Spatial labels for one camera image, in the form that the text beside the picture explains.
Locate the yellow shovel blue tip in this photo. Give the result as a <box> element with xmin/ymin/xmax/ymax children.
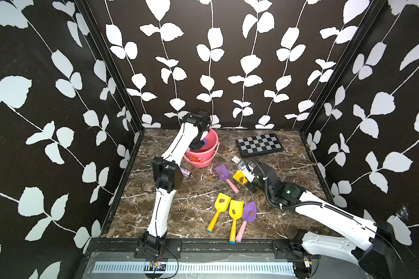
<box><xmin>229</xmin><ymin>200</ymin><xmax>244</xmax><ymax>244</ymax></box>

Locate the small circuit board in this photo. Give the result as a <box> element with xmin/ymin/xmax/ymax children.
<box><xmin>144</xmin><ymin>262</ymin><xmax>167</xmax><ymax>274</ymax></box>

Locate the black white checkerboard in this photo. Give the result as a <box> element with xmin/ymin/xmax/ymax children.
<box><xmin>235</xmin><ymin>133</ymin><xmax>284</xmax><ymax>158</ymax></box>

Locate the purple glitter microphone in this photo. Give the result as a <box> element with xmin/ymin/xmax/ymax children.
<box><xmin>180</xmin><ymin>168</ymin><xmax>191</xmax><ymax>177</ymax></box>

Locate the yellow shovel wooden handle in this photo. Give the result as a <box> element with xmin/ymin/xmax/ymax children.
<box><xmin>233</xmin><ymin>170</ymin><xmax>249</xmax><ymax>186</ymax></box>

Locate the white slotted cable duct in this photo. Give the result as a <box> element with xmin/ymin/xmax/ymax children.
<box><xmin>91</xmin><ymin>261</ymin><xmax>295</xmax><ymax>276</ymax></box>

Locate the black front rail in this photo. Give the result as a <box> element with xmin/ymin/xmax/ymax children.
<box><xmin>86</xmin><ymin>238</ymin><xmax>320</xmax><ymax>261</ymax></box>

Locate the purple square shovel pink handle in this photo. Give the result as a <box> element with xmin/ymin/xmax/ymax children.
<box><xmin>214</xmin><ymin>164</ymin><xmax>240</xmax><ymax>194</ymax></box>

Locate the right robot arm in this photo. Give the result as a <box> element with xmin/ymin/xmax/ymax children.
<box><xmin>239</xmin><ymin>159</ymin><xmax>403</xmax><ymax>279</ymax></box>

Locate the purple round trowel pink handle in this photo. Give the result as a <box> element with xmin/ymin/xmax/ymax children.
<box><xmin>235</xmin><ymin>201</ymin><xmax>257</xmax><ymax>243</ymax></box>

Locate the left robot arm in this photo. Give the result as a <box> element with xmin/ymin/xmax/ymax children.
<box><xmin>141</xmin><ymin>110</ymin><xmax>210</xmax><ymax>254</ymax></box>

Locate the pink plastic bucket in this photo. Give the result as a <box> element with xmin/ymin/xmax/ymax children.
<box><xmin>183</xmin><ymin>129</ymin><xmax>220</xmax><ymax>168</ymax></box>

